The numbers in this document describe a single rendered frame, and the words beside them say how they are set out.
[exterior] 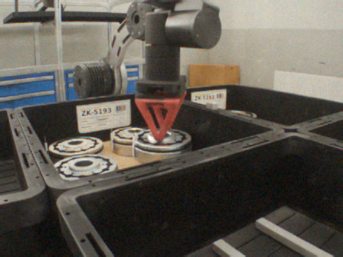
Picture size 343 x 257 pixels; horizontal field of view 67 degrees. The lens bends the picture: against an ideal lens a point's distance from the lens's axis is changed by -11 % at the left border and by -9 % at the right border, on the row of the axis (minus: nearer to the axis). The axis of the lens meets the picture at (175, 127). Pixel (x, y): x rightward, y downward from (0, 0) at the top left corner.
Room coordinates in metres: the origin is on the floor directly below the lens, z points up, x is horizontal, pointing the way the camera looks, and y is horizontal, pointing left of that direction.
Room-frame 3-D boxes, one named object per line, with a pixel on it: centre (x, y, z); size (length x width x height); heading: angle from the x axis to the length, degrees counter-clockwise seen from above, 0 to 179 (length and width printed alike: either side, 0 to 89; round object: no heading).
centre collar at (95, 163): (0.39, 0.14, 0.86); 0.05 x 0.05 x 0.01
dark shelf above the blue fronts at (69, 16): (2.51, 0.87, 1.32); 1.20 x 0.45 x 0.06; 132
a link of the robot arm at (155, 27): (0.47, 0.02, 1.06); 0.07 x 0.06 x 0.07; 41
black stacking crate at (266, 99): (0.60, -0.16, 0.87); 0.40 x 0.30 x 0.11; 34
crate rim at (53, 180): (0.43, 0.08, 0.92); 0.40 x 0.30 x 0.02; 34
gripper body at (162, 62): (0.47, 0.02, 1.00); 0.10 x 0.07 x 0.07; 169
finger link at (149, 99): (0.47, 0.02, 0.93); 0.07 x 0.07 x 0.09; 79
